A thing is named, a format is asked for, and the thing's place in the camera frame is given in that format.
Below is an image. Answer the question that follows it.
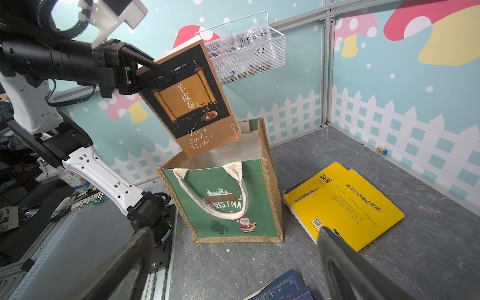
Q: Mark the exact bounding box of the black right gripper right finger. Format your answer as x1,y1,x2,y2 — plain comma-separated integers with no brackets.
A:
317,227,413,300

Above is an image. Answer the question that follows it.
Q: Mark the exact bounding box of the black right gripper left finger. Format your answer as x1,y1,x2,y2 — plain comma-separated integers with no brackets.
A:
57,227,154,300

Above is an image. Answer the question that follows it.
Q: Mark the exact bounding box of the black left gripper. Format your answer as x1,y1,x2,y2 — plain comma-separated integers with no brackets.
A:
92,39,173,99

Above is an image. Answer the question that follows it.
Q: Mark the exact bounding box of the brown book with lamp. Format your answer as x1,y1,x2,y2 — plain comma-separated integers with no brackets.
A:
137,36,243,158

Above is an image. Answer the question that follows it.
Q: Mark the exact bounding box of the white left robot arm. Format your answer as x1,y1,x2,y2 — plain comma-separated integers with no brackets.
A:
1,17,173,245

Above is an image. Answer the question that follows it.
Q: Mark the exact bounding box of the dark blue barcode book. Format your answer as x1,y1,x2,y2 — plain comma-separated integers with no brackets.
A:
246,269,316,300

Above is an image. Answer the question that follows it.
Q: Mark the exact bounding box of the yellow book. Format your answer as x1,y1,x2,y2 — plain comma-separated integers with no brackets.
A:
284,162,405,252

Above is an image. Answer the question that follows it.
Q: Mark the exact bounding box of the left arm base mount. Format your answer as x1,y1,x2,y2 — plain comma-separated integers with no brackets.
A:
149,204,177,273

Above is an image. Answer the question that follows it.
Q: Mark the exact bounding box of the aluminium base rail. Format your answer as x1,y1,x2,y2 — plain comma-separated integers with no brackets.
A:
0,202,177,300

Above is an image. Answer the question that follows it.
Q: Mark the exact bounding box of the white wire basket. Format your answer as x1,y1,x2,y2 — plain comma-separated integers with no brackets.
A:
196,11,286,86

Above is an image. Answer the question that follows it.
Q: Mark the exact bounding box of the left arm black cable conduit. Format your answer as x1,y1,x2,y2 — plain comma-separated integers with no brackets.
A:
36,0,91,41

